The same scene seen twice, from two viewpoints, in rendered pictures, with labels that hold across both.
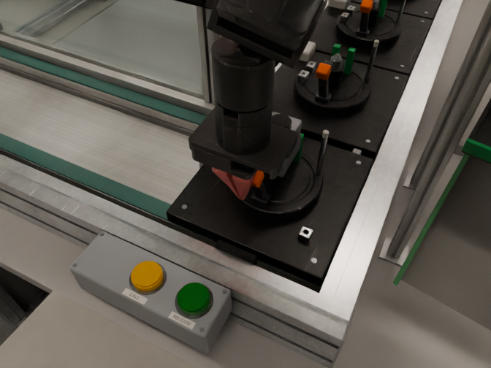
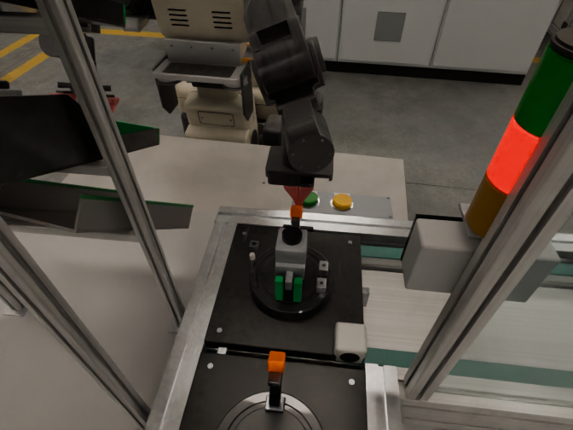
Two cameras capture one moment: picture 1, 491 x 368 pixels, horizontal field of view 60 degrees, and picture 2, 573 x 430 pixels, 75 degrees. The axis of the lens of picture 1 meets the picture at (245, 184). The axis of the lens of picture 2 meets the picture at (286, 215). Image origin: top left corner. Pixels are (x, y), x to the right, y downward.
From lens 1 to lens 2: 0.79 m
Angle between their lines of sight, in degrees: 84
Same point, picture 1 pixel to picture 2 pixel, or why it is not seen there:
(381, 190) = (195, 312)
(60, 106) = not seen: outside the picture
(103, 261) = (374, 204)
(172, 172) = (396, 304)
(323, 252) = (239, 240)
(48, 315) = (396, 216)
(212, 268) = (308, 217)
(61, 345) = not seen: hidden behind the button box
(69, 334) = not seen: hidden behind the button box
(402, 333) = (181, 267)
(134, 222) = (377, 229)
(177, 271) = (327, 211)
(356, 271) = (214, 241)
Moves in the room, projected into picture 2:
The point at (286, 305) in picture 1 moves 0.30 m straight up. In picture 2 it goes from (255, 212) to (243, 68)
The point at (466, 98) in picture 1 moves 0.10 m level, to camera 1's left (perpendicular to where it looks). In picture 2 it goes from (138, 194) to (215, 177)
